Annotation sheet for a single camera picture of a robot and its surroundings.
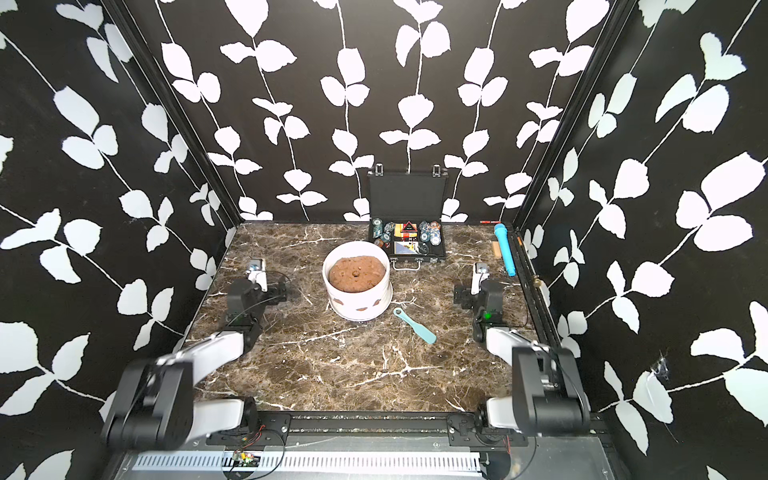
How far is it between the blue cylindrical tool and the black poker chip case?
22 cm

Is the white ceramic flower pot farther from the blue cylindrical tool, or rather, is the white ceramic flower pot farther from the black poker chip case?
the blue cylindrical tool

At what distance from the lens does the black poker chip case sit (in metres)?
1.08

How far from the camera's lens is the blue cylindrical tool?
107 centimetres
